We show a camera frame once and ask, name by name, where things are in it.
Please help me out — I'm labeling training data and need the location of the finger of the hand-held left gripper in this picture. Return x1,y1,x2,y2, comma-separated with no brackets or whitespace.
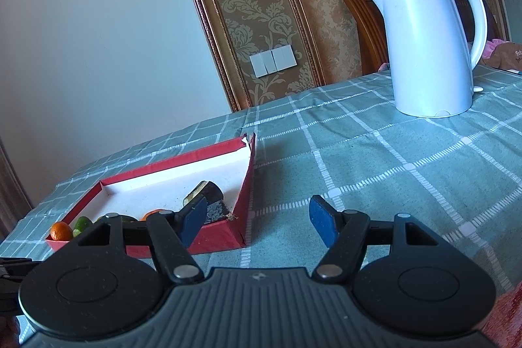
0,257,40,279

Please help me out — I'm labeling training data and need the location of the white electric kettle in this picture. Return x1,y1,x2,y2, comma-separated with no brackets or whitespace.
364,0,489,118

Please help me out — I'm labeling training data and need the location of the brown patterned curtain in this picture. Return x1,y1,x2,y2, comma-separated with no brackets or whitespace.
0,138,34,239

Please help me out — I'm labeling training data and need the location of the pink patterned garment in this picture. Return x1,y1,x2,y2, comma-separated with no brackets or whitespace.
480,289,522,348

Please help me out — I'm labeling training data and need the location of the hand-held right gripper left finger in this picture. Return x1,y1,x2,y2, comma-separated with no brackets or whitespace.
77,196,208,284

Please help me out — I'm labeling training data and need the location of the wooden headboard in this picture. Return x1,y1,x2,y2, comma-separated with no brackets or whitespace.
337,0,509,77

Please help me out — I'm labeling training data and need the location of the white wall switch panel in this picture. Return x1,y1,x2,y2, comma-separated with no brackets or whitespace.
250,44,298,78

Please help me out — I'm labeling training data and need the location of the eggplant piece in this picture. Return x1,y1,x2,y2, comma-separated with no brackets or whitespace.
181,180,225,210

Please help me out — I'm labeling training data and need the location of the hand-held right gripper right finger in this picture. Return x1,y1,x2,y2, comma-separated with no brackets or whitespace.
309,194,444,284

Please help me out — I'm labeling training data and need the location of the red cardboard box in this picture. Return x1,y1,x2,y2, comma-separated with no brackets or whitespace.
45,132,257,259

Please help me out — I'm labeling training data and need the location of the large orange tangerine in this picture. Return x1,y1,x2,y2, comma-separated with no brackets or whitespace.
50,221,74,242

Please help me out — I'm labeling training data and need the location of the green checked tablecloth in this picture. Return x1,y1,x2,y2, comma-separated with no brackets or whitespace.
0,68,522,348

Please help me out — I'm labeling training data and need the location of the pink and brown cloth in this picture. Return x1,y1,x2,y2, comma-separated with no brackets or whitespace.
487,41,522,72

